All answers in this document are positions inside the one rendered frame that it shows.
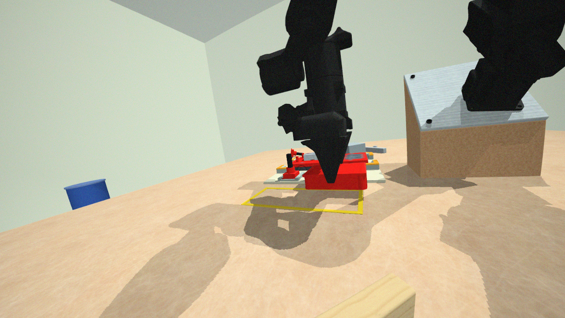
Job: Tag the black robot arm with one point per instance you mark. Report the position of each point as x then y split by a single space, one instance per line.
517 38

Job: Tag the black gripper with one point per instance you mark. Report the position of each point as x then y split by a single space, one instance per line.
327 129

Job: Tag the yellow rectangular outline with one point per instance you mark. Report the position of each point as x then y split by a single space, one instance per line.
360 203

